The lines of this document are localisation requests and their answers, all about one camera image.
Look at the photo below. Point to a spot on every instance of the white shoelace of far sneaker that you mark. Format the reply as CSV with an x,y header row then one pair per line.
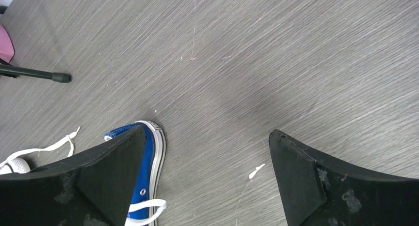
x,y
24,161

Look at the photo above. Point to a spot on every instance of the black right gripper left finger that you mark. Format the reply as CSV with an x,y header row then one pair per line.
x,y
91,188

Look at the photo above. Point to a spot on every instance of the blue canvas sneaker far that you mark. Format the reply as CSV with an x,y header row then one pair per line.
x,y
145,207

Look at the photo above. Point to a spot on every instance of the pink block behind tripod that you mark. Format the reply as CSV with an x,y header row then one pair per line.
x,y
6,47

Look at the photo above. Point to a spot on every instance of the black tripod music stand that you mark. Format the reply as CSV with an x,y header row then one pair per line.
x,y
18,71

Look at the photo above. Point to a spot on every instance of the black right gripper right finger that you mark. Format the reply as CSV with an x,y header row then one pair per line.
x,y
317,189

